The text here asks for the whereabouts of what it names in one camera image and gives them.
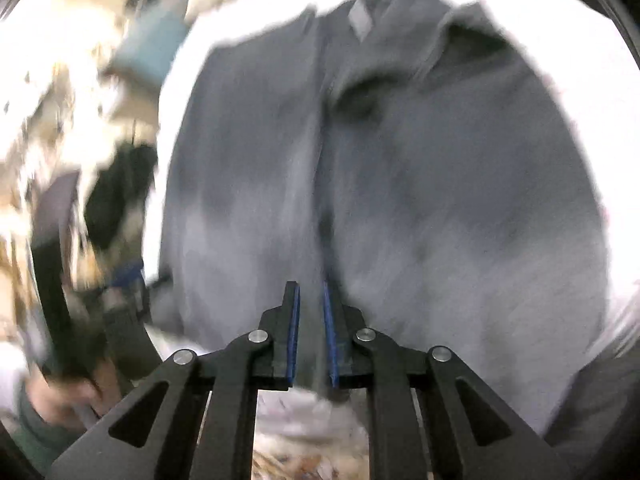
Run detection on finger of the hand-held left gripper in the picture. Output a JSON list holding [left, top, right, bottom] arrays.
[[102, 260, 163, 391]]

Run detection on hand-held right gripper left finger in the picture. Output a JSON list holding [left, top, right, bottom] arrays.
[[47, 281, 302, 480]]

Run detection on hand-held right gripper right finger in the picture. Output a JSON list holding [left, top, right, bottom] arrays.
[[321, 280, 573, 480]]

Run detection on grey pants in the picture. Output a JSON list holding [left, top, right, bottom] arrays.
[[147, 0, 613, 436]]

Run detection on person's left forearm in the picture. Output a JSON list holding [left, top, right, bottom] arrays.
[[12, 385, 76, 466]]

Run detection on person's left hand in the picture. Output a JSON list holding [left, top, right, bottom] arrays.
[[25, 355, 126, 433]]

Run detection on black fuzzy garment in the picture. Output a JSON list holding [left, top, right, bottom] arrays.
[[82, 142, 158, 266]]

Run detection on cartoon printed mat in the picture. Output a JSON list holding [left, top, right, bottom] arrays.
[[250, 447, 373, 480]]

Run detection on floral bed sheet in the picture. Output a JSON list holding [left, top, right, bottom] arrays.
[[140, 0, 640, 451]]

